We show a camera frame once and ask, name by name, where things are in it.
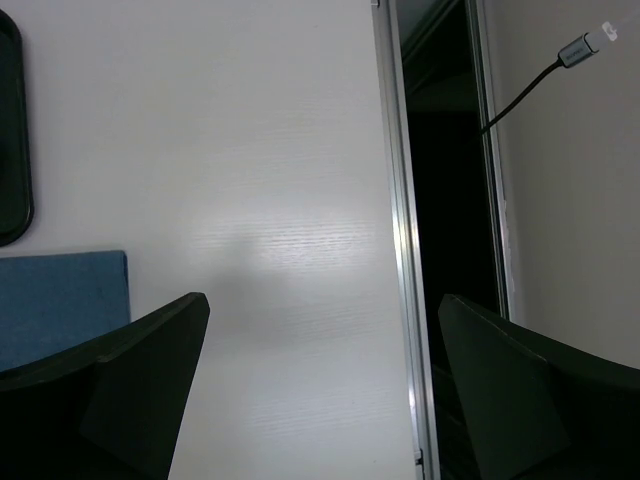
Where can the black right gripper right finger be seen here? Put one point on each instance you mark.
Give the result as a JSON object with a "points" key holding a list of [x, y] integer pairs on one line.
{"points": [[536, 408]]}

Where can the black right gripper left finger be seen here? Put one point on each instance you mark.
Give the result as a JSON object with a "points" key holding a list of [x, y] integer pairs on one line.
{"points": [[108, 408]]}

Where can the blue cloth placemat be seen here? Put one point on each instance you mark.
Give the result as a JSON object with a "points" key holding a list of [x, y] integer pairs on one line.
{"points": [[50, 303]]}

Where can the black serving tray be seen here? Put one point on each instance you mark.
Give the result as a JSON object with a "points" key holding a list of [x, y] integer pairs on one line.
{"points": [[17, 201]]}

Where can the aluminium table frame rail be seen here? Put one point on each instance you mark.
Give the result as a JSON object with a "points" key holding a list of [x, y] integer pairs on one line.
{"points": [[405, 218]]}

